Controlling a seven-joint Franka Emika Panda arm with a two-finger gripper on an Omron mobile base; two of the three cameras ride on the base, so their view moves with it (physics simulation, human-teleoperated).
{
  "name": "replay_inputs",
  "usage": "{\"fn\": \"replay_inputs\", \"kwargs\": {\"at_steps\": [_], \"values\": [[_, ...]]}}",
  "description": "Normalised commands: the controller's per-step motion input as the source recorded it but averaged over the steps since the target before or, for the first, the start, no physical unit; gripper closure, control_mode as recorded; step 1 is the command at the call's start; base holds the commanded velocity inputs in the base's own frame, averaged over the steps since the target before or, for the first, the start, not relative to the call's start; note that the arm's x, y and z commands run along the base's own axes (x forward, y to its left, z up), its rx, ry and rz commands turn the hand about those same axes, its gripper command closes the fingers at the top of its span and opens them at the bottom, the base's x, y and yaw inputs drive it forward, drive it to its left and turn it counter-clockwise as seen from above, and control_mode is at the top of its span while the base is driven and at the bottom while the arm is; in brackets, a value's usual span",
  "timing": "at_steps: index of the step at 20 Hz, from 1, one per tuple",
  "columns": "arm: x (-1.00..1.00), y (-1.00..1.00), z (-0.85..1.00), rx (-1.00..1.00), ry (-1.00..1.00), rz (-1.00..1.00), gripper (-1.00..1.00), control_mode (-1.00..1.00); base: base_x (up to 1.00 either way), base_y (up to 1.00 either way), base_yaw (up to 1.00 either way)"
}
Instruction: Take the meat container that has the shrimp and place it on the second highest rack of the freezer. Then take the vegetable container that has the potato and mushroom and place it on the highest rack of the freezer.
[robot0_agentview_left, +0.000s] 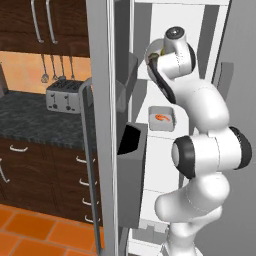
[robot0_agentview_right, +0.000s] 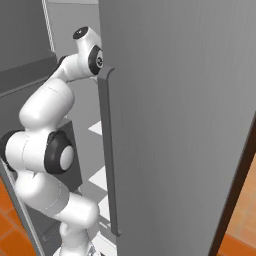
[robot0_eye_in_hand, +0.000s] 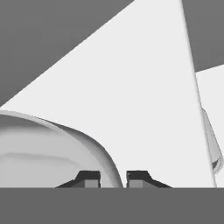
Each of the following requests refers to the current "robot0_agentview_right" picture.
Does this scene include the grey freezer door handle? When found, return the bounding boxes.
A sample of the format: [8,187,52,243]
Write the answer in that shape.
[96,66,123,238]

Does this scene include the dark brown cabinet panel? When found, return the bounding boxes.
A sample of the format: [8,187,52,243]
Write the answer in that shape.
[207,111,256,256]

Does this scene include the large grey freezer door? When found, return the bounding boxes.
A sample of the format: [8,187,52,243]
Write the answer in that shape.
[98,0,256,256]

